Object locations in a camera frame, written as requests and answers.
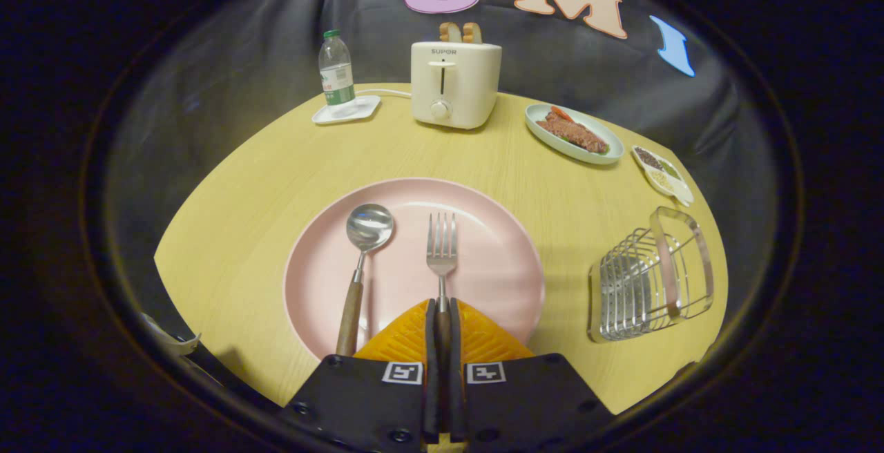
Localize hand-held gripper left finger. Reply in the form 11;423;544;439
278;298;443;453

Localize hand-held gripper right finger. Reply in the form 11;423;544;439
448;298;615;453

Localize wooden handled metal fork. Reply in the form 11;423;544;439
425;212;459;436

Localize wooden handled metal spoon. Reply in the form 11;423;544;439
335;203;395;357

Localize pink plate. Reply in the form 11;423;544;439
283;177;546;363

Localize green lettuce leaf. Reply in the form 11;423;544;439
552;132;610;157

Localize brown meat slices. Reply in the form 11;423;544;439
536;110;610;154

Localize pale green plate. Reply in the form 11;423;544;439
524;103;625;166

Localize white square coaster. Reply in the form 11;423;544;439
311;95;382;126

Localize white divided grain dish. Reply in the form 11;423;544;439
631;146;695;208

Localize cream toaster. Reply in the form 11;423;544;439
410;40;503;131

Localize clear plastic water bottle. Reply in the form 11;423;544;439
318;30;356;107

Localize wire cutlery rack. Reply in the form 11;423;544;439
588;206;715;343

